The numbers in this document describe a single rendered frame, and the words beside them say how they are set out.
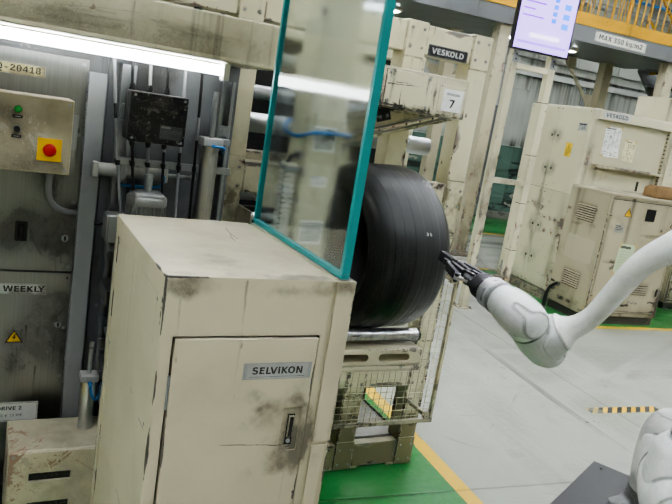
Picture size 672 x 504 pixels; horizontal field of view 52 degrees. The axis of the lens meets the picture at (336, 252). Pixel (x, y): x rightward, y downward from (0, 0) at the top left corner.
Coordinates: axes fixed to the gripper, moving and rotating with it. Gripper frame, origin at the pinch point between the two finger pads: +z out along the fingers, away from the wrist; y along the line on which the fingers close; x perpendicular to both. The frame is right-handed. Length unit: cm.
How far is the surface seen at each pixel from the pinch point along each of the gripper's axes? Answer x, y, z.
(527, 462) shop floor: 131, -134, 56
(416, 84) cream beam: -42, -14, 63
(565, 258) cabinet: 115, -390, 311
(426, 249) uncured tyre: 1.7, -0.3, 11.8
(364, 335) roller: 35.3, 9.6, 17.5
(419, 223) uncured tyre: -5.3, 2.3, 15.5
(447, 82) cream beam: -45, -27, 64
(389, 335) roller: 35.3, 0.0, 17.5
